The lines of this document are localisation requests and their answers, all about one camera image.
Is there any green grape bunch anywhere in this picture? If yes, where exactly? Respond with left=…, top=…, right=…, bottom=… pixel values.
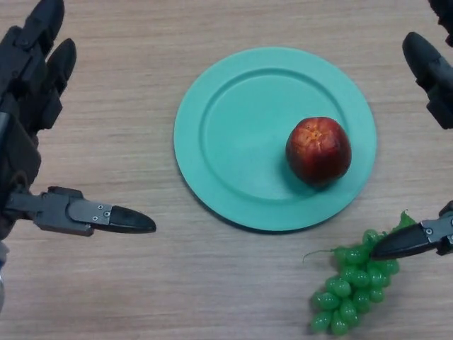
left=302, top=209, right=411, bottom=336

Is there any green round plate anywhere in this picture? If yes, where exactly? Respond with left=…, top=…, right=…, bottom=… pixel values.
left=173, top=46, right=378, bottom=233

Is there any red apple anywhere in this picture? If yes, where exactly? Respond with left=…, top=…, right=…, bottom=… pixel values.
left=285, top=116, right=352, bottom=188

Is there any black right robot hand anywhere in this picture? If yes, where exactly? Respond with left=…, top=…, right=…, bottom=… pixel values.
left=369, top=0, right=453, bottom=261

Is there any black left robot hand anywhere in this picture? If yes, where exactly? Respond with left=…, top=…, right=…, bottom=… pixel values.
left=0, top=0, right=157, bottom=242

